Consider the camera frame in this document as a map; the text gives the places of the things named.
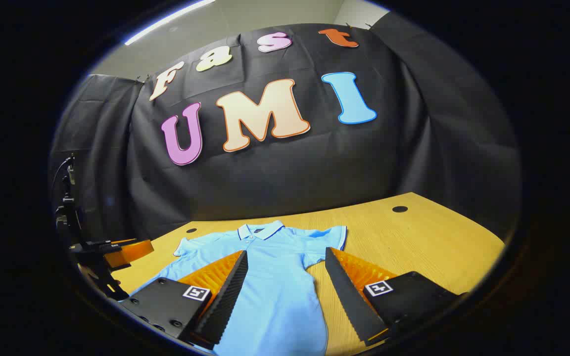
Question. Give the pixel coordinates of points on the light blue T-shirt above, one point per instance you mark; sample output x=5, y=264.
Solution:
x=280, y=291

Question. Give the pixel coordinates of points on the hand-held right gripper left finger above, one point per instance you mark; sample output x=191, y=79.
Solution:
x=225, y=296

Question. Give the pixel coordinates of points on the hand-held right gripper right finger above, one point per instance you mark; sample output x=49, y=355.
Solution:
x=349, y=296

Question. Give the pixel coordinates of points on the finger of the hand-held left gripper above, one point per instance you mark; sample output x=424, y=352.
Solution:
x=129, y=252

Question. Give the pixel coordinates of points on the black backdrop cloth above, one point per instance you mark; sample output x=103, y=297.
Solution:
x=290, y=168

